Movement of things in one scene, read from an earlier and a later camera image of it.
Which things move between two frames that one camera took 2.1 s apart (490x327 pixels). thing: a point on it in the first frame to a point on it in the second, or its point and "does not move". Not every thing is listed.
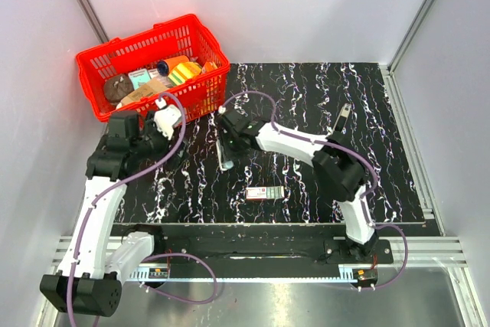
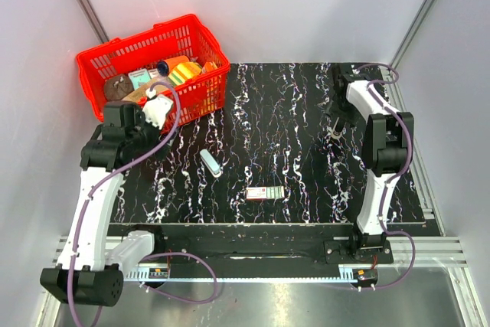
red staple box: (265, 193) does not move
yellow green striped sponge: (183, 72) does not move
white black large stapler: (342, 119) does not move
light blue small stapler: (224, 165) to (210, 162)
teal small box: (141, 76) does not move
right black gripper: (227, 154) to (351, 117)
